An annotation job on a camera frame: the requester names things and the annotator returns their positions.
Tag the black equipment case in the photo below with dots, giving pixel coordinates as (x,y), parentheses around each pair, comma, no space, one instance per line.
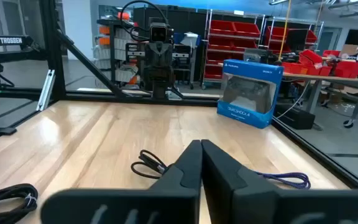
(294,117)

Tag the black aluminium table frame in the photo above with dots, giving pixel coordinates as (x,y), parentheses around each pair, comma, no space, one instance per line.
(53,46)

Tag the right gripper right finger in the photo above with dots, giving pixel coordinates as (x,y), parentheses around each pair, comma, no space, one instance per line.
(228,193)

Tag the blue DualShock controller box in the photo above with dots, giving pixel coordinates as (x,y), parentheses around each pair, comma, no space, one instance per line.
(250,67)

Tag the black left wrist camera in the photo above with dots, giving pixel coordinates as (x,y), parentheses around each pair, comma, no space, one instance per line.
(158,32)

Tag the black utility cart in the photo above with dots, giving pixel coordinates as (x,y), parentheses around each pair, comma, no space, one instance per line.
(183,59)

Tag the grey work table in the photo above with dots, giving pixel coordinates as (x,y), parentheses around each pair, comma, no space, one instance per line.
(322,77)

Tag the metal rack with red bins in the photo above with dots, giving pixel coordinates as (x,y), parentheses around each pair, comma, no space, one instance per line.
(228,28)
(275,32)

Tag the black storage cabinet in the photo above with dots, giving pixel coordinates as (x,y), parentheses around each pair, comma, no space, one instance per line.
(185,21)

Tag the silver aluminium strip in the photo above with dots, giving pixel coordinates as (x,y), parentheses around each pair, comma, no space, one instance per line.
(46,90)

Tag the black background robot arm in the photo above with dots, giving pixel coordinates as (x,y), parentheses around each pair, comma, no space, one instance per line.
(11,40)

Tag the shelf with parts drawers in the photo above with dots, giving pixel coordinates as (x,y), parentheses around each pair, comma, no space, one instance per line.
(104,53)

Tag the red plastic bin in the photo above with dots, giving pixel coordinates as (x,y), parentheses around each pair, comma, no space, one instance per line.
(310,57)
(322,71)
(292,68)
(348,69)

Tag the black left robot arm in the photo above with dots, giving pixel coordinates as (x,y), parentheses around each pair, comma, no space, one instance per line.
(158,77)

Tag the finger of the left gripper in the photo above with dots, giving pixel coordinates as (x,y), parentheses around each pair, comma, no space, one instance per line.
(151,57)
(166,57)

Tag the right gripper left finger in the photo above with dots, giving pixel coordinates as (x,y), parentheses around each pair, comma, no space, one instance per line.
(179,186)

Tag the brown cardboard box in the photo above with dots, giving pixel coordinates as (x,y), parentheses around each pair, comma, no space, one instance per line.
(350,50)

